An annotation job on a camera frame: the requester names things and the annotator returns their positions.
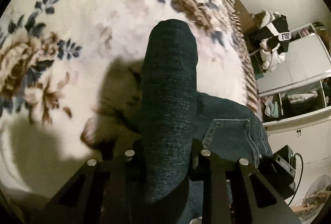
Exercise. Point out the electric fan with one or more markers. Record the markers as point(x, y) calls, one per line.
point(313, 202)

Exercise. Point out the dark blue jeans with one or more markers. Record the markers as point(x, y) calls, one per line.
point(174, 114)

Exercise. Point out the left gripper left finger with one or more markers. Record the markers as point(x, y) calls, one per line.
point(99, 192)

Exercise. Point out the white puffer jacket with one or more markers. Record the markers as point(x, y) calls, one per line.
point(269, 59)

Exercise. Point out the floral bed sheet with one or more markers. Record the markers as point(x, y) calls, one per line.
point(56, 57)

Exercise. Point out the brown cardboard box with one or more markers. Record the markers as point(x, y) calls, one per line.
point(248, 25)

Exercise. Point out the black box with cable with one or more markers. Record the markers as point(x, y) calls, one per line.
point(284, 165)

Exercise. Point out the black white jacket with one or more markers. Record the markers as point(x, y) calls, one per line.
point(274, 36)

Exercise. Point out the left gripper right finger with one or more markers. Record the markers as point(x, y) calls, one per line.
point(237, 191)

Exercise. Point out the checkered bed cover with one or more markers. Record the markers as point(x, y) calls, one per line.
point(238, 39)

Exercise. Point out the white wardrobe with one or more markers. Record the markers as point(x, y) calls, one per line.
point(295, 99)

